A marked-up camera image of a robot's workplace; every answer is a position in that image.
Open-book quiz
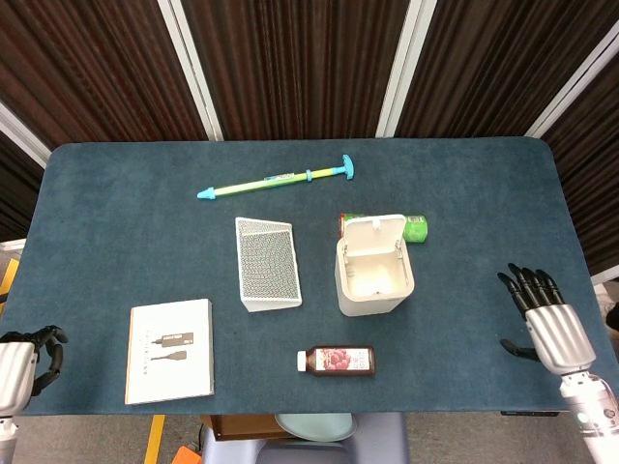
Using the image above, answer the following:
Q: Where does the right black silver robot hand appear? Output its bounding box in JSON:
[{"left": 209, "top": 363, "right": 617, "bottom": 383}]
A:
[{"left": 497, "top": 263, "right": 597, "bottom": 376}]

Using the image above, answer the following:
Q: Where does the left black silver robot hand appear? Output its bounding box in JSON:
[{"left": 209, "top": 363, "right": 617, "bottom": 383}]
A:
[{"left": 0, "top": 326, "right": 69, "bottom": 417}]

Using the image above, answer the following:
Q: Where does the white desktop trash bin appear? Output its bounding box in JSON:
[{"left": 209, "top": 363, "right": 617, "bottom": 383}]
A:
[{"left": 334, "top": 214, "right": 416, "bottom": 318}]

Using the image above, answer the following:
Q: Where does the green drink can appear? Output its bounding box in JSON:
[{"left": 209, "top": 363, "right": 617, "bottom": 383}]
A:
[{"left": 338, "top": 212, "right": 430, "bottom": 246}]

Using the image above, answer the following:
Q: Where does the dark juice bottle red label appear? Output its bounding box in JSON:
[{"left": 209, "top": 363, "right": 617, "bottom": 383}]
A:
[{"left": 296, "top": 344, "right": 376, "bottom": 378}]

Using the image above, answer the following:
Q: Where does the blue felt table mat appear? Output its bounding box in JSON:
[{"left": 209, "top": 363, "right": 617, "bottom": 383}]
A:
[{"left": 18, "top": 136, "right": 594, "bottom": 417}]

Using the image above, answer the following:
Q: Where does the orange object on floor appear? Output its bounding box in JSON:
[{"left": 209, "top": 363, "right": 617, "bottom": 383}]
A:
[{"left": 171, "top": 444, "right": 202, "bottom": 464}]

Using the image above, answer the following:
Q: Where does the grey purple plastic stool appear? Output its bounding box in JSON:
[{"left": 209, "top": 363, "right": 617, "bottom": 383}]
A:
[{"left": 200, "top": 413, "right": 411, "bottom": 464}]

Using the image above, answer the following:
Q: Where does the brown cardboard box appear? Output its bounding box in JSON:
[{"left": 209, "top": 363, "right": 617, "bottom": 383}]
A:
[{"left": 200, "top": 414, "right": 296, "bottom": 442}]

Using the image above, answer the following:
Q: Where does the pale blue plate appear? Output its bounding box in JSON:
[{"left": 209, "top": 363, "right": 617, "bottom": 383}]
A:
[{"left": 274, "top": 413, "right": 358, "bottom": 444}]

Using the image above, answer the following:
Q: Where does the green blue toy syringe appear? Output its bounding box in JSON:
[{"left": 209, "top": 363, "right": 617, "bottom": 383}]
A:
[{"left": 196, "top": 154, "right": 357, "bottom": 201}]

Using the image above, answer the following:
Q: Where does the white cable product box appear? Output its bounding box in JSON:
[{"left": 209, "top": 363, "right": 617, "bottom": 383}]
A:
[{"left": 124, "top": 298, "right": 216, "bottom": 406}]

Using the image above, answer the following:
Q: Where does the white partition post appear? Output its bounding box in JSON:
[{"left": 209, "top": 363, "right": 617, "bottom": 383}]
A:
[
  {"left": 375, "top": 0, "right": 439, "bottom": 139},
  {"left": 524, "top": 28, "right": 619, "bottom": 139},
  {"left": 0, "top": 101, "right": 52, "bottom": 168},
  {"left": 157, "top": 0, "right": 224, "bottom": 142}
]

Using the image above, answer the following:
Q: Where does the white wire mesh organizer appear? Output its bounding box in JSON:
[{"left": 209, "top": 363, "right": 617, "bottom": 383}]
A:
[{"left": 234, "top": 217, "right": 304, "bottom": 313}]

